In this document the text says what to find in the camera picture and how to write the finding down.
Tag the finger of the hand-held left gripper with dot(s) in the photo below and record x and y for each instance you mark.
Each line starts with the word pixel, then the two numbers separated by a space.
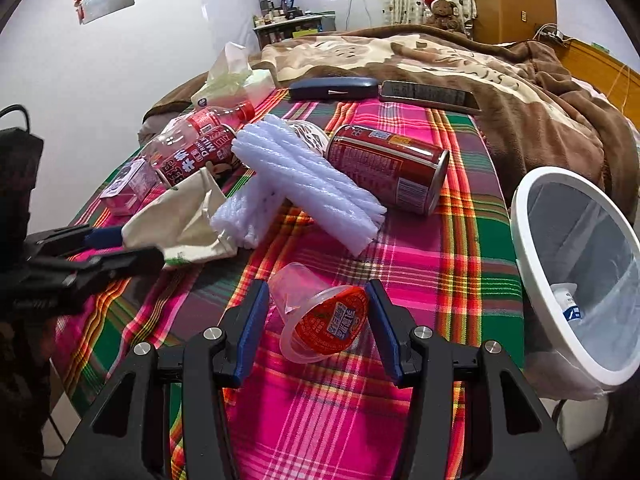
pixel 100 236
pixel 125 262

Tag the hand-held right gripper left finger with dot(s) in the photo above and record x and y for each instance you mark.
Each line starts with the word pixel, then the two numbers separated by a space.
pixel 250 330

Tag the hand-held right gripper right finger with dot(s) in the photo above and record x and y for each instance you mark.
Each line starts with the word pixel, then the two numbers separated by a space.
pixel 386 330

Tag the cream paper bag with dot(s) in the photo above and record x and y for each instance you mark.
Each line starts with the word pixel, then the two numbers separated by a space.
pixel 170 220

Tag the clear jelly cup red lid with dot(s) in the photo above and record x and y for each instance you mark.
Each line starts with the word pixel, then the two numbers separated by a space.
pixel 320 320

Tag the white round trash bin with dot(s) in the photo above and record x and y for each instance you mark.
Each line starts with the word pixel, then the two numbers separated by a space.
pixel 530 270

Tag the long white foam net sleeve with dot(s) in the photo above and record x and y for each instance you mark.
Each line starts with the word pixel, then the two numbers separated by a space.
pixel 310 185

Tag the red drink can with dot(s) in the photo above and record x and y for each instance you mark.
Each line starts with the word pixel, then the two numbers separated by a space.
pixel 390 170

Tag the clear bottle with red cap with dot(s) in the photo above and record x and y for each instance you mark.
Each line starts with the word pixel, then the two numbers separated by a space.
pixel 210 117

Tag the small pink box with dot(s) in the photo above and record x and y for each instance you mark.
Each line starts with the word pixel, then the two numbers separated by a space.
pixel 127 187

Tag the short white foam net sleeve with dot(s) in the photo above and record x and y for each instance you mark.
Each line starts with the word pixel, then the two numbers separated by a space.
pixel 245 220

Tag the clear bottle cartoon red label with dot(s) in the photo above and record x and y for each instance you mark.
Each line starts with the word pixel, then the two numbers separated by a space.
pixel 195 160

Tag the small white bottle in bin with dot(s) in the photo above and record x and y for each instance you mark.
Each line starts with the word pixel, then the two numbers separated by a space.
pixel 567 302

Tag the white tissue pack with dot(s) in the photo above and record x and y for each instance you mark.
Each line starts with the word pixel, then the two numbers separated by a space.
pixel 230 80

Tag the clear bin liner bag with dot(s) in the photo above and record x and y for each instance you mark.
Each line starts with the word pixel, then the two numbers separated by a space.
pixel 600 260

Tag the black smartphone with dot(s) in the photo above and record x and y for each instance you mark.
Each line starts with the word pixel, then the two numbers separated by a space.
pixel 430 96

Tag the dark blue glasses case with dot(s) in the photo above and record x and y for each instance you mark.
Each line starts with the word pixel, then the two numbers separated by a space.
pixel 330 89

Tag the brown patterned blanket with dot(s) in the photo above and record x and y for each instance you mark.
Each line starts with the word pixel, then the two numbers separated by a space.
pixel 525 100

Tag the shelf with bottles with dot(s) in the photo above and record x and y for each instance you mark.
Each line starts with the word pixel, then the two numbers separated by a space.
pixel 285 25

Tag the pink bed sheet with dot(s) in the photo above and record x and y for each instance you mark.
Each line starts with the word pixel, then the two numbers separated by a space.
pixel 600 92

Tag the brown teddy bear red hat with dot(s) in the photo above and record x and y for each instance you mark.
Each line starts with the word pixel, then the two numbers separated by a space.
pixel 445 15

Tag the wooden headboard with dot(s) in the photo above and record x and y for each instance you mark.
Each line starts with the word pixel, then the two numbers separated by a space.
pixel 605 67

